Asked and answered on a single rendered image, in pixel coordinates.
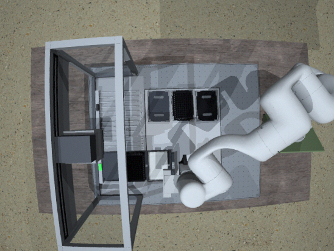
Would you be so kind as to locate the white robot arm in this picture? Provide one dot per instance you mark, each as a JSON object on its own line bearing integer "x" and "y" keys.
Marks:
{"x": 303, "y": 94}

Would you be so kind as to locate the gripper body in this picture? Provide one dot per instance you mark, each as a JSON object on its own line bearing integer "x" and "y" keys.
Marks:
{"x": 184, "y": 169}

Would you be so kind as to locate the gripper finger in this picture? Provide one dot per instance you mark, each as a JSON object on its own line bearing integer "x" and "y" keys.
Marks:
{"x": 184, "y": 160}

